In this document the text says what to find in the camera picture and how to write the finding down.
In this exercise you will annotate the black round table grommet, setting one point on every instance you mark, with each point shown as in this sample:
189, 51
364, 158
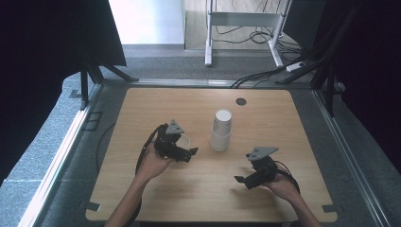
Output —
241, 101

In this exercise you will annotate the black tape floor square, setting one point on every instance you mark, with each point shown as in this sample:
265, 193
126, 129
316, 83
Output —
85, 124

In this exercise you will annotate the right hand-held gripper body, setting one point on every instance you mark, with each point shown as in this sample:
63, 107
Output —
263, 173

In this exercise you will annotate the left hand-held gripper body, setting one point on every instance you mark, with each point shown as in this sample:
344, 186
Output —
168, 148

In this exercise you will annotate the black tripod stand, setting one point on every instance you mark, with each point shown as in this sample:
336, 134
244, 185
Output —
84, 85

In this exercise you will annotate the person's left hand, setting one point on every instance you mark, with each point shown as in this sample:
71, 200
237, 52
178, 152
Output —
153, 167

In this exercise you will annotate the black metal stand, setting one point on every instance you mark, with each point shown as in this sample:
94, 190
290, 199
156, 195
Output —
329, 91

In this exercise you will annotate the person's right hand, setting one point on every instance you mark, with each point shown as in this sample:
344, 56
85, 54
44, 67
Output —
283, 189

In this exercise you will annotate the white power strip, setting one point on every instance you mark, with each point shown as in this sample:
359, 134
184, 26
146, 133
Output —
295, 66

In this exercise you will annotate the aluminium floor rail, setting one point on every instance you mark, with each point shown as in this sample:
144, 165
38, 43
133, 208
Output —
350, 151
60, 157

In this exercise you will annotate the white metal desk frame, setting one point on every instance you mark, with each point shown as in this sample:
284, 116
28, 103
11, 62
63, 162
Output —
239, 19

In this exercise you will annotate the black curtain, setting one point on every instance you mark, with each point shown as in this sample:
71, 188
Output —
47, 63
372, 63

